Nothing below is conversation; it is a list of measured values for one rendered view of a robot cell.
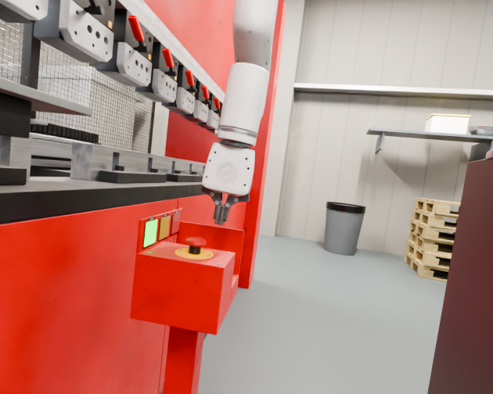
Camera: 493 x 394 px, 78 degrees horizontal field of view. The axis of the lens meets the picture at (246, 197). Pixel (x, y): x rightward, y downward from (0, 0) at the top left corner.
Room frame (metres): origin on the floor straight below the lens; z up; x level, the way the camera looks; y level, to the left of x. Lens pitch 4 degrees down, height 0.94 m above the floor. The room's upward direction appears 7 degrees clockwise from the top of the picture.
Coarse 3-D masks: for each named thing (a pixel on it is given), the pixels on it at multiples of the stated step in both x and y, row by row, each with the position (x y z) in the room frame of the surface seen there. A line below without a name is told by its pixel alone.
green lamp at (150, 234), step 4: (152, 220) 0.56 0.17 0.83; (156, 220) 0.57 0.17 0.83; (148, 224) 0.54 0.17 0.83; (152, 224) 0.56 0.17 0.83; (156, 224) 0.57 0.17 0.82; (148, 228) 0.54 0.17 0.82; (152, 228) 0.56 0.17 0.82; (156, 228) 0.58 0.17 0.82; (148, 232) 0.54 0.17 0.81; (152, 232) 0.56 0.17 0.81; (156, 232) 0.58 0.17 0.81; (148, 236) 0.55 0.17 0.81; (152, 236) 0.56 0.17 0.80; (148, 240) 0.55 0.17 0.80; (152, 240) 0.56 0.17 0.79; (144, 244) 0.53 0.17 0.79; (148, 244) 0.55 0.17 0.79
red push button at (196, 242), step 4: (188, 240) 0.55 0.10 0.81; (192, 240) 0.55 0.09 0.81; (196, 240) 0.55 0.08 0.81; (200, 240) 0.55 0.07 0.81; (204, 240) 0.56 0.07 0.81; (188, 244) 0.54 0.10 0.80; (192, 244) 0.54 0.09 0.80; (196, 244) 0.54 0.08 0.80; (200, 244) 0.54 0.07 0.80; (204, 244) 0.55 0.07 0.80; (192, 248) 0.55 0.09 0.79; (196, 248) 0.55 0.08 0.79; (200, 248) 0.56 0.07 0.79; (192, 252) 0.55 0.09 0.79; (196, 252) 0.55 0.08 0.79
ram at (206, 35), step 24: (120, 0) 0.81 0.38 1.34; (144, 0) 0.92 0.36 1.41; (168, 0) 1.07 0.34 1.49; (192, 0) 1.26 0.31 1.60; (216, 0) 1.54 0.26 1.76; (144, 24) 0.93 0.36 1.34; (168, 24) 1.08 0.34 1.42; (192, 24) 1.28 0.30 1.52; (216, 24) 1.58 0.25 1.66; (192, 48) 1.30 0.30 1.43; (216, 48) 1.62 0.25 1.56; (192, 72) 1.33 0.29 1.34; (216, 72) 1.66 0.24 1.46; (216, 96) 1.70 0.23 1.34
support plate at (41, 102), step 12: (0, 84) 0.28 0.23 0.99; (12, 84) 0.29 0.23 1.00; (24, 96) 0.30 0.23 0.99; (36, 96) 0.31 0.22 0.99; (48, 96) 0.33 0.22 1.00; (36, 108) 0.38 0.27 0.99; (48, 108) 0.37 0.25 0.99; (60, 108) 0.36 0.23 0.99; (72, 108) 0.36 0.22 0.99; (84, 108) 0.38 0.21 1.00
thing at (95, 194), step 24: (0, 192) 0.42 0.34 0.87; (24, 192) 0.45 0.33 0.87; (48, 192) 0.50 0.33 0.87; (72, 192) 0.55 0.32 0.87; (96, 192) 0.62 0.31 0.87; (120, 192) 0.70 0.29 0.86; (144, 192) 0.81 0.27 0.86; (168, 192) 0.96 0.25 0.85; (192, 192) 1.17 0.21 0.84; (0, 216) 0.42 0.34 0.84; (24, 216) 0.46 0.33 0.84; (48, 216) 0.50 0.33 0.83
